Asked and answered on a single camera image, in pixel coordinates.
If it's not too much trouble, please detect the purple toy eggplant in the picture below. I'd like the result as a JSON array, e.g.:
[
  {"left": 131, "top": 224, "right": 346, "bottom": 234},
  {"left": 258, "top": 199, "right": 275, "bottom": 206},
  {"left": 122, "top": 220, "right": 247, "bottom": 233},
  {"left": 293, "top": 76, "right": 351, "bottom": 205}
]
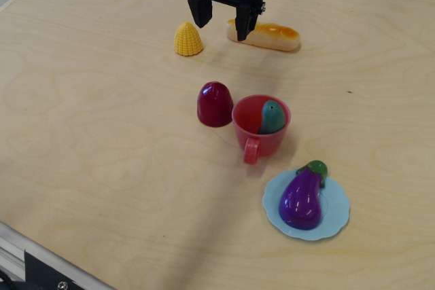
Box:
[{"left": 279, "top": 160, "right": 328, "bottom": 230}]

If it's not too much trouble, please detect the toy bread loaf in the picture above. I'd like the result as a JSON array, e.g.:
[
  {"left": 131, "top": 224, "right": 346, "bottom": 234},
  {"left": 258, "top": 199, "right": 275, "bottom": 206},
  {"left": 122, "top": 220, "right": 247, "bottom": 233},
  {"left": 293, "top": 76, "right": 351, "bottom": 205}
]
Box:
[{"left": 226, "top": 19, "right": 300, "bottom": 52}]

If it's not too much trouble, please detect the aluminium table frame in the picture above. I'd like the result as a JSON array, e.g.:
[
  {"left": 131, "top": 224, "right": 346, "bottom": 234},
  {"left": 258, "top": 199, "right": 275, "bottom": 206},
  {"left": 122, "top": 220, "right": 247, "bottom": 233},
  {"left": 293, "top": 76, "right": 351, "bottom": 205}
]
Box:
[{"left": 1, "top": 223, "right": 112, "bottom": 289}]

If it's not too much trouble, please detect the yellow toy corn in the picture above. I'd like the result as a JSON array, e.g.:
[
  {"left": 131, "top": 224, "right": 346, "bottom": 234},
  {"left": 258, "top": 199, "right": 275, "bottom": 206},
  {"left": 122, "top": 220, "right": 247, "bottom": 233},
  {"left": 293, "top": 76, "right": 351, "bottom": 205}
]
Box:
[{"left": 173, "top": 22, "right": 203, "bottom": 56}]

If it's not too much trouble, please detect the dark red toy dome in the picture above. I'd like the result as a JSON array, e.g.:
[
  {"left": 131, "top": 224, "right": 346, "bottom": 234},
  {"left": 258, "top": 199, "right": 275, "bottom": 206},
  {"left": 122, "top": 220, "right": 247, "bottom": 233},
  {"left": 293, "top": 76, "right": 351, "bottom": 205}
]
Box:
[{"left": 197, "top": 81, "right": 234, "bottom": 128}]

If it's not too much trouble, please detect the light blue plate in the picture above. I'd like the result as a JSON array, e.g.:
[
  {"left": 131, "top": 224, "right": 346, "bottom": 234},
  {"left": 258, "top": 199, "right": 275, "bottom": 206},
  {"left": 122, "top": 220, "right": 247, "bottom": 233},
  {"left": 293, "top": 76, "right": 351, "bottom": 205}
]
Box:
[{"left": 262, "top": 170, "right": 350, "bottom": 241}]

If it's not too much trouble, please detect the black corner bracket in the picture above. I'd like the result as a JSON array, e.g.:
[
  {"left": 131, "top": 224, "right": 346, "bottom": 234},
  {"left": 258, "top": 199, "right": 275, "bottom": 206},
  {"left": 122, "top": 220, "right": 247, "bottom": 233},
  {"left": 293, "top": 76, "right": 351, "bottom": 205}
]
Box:
[{"left": 24, "top": 250, "right": 85, "bottom": 289}]

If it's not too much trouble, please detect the red plastic cup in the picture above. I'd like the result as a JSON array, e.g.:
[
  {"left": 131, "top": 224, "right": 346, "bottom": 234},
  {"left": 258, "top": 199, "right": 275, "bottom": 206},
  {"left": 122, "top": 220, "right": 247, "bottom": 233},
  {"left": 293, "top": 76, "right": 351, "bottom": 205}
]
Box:
[{"left": 232, "top": 94, "right": 291, "bottom": 165}]

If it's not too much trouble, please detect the green toy cucumber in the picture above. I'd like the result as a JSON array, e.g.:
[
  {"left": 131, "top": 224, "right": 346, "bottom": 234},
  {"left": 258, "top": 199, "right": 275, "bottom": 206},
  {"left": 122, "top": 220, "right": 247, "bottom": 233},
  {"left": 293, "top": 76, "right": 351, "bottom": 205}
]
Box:
[{"left": 258, "top": 100, "right": 286, "bottom": 134}]

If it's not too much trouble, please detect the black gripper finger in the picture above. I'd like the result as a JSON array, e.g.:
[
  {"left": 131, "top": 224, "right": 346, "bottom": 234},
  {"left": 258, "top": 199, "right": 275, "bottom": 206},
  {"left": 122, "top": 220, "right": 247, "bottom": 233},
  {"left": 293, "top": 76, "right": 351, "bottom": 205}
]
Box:
[
  {"left": 235, "top": 0, "right": 258, "bottom": 41},
  {"left": 188, "top": 0, "right": 213, "bottom": 28}
]

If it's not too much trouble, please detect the black cable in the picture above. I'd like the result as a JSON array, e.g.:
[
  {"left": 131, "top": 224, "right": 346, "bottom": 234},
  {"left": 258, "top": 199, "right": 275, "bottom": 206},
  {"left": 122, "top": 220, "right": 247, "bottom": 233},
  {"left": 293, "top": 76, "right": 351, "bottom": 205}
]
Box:
[{"left": 0, "top": 269, "right": 18, "bottom": 290}]

